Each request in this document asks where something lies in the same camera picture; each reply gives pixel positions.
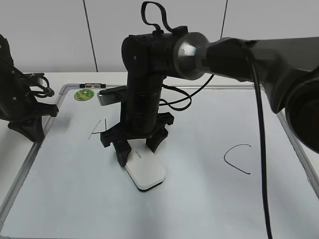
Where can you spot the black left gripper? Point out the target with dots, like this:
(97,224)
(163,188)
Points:
(17,102)

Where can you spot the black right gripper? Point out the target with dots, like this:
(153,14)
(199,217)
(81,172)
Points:
(139,117)

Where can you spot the white rectangular eraser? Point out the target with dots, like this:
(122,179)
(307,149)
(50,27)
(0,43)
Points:
(144,168)

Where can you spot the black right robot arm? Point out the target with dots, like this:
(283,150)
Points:
(287,69)

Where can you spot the green round magnet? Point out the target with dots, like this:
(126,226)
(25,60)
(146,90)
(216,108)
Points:
(84,95)

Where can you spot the black and grey board clip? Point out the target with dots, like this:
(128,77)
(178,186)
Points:
(92,85)

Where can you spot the grey-framed whiteboard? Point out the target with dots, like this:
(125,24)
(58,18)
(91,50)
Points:
(76,189)

